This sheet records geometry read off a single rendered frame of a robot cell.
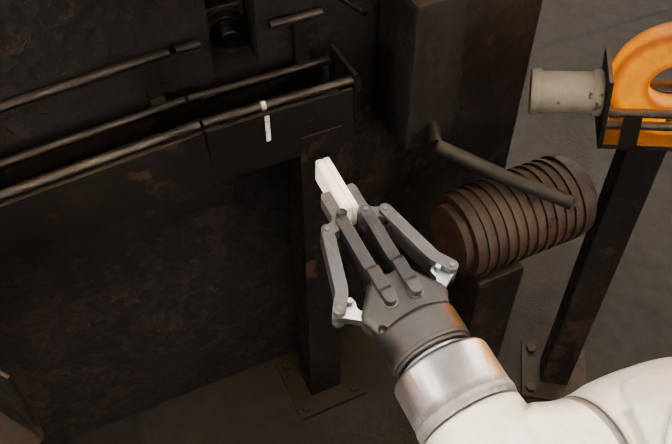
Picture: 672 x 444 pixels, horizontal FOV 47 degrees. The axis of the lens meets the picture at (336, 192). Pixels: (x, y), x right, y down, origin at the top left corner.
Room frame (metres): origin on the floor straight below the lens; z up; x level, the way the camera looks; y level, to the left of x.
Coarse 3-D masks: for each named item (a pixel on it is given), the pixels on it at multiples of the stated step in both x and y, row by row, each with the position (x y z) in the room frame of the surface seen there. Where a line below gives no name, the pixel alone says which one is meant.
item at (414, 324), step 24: (432, 288) 0.41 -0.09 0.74; (384, 312) 0.39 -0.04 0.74; (408, 312) 0.37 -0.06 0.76; (432, 312) 0.37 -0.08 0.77; (456, 312) 0.38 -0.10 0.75; (384, 336) 0.36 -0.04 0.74; (408, 336) 0.35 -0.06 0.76; (432, 336) 0.35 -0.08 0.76; (456, 336) 0.35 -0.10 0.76; (408, 360) 0.34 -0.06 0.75
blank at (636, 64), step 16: (656, 32) 0.77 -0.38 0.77; (624, 48) 0.78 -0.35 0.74; (640, 48) 0.76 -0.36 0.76; (656, 48) 0.75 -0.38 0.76; (624, 64) 0.76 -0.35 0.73; (640, 64) 0.75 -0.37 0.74; (656, 64) 0.75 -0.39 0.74; (624, 80) 0.76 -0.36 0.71; (640, 80) 0.75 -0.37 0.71; (624, 96) 0.75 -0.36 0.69; (640, 96) 0.75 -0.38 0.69; (656, 96) 0.76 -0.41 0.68
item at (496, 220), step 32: (544, 160) 0.80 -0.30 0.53; (448, 192) 0.76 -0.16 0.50; (480, 192) 0.74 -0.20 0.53; (512, 192) 0.73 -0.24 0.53; (576, 192) 0.75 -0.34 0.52; (448, 224) 0.71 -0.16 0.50; (480, 224) 0.68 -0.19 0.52; (512, 224) 0.69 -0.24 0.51; (544, 224) 0.70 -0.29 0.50; (576, 224) 0.72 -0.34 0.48; (448, 256) 0.69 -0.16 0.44; (480, 256) 0.65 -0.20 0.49; (512, 256) 0.67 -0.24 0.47; (448, 288) 0.73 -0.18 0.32; (480, 288) 0.67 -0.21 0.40; (512, 288) 0.70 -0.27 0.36; (480, 320) 0.68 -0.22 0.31
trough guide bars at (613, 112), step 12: (660, 84) 0.79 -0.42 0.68; (612, 108) 0.74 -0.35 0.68; (624, 108) 0.74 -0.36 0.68; (636, 108) 0.74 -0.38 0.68; (612, 120) 0.74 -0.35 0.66; (624, 120) 0.73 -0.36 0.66; (636, 120) 0.73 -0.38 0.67; (624, 132) 0.73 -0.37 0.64; (636, 132) 0.73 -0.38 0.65; (624, 144) 0.73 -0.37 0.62; (636, 144) 0.73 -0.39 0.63
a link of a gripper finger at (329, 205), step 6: (330, 192) 0.52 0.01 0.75; (324, 198) 0.52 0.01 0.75; (330, 198) 0.52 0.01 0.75; (324, 204) 0.51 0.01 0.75; (330, 204) 0.51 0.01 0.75; (336, 204) 0.51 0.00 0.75; (324, 210) 0.51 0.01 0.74; (330, 210) 0.50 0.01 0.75; (330, 216) 0.50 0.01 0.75; (330, 222) 0.49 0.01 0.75; (336, 228) 0.48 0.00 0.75; (336, 234) 0.48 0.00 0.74
